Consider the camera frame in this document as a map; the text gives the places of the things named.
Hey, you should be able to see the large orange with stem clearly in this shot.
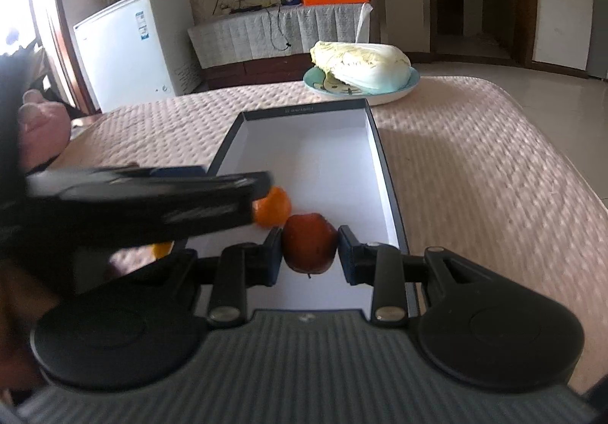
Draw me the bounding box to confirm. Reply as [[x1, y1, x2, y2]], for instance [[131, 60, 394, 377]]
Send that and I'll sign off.
[[252, 186, 291, 228]]

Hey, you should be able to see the red apple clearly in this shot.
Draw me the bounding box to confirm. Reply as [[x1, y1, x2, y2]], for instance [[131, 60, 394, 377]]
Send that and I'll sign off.
[[281, 213, 338, 275]]

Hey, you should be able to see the yellow tomato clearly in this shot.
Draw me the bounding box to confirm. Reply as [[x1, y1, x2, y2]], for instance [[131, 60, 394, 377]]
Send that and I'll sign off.
[[150, 242, 174, 259]]

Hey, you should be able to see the pink plush toy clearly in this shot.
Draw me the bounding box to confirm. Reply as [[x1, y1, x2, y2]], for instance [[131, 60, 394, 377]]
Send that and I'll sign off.
[[19, 90, 71, 172]]

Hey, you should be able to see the grey cardboard box lid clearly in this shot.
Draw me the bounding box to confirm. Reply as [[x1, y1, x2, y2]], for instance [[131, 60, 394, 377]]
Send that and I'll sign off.
[[187, 99, 409, 319]]

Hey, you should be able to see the white chest freezer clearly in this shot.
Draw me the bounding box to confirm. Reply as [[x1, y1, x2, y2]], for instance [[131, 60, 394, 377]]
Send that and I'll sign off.
[[73, 0, 202, 112]]

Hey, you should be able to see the light blue plate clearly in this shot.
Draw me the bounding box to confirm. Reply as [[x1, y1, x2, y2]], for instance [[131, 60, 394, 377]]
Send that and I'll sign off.
[[303, 67, 420, 106]]

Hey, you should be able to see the napa cabbage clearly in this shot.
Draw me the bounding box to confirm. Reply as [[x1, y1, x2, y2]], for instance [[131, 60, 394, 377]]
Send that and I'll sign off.
[[309, 41, 411, 94]]

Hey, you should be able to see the cloth covered tv cabinet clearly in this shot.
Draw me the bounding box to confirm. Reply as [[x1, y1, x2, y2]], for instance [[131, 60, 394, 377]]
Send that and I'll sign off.
[[188, 3, 373, 90]]

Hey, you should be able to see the black power strip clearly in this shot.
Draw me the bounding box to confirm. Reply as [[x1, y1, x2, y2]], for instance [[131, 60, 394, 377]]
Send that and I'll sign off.
[[230, 4, 264, 14]]

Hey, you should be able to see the black hanging cable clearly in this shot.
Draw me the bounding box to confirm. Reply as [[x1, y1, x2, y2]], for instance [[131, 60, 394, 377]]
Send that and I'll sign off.
[[264, 5, 293, 51]]

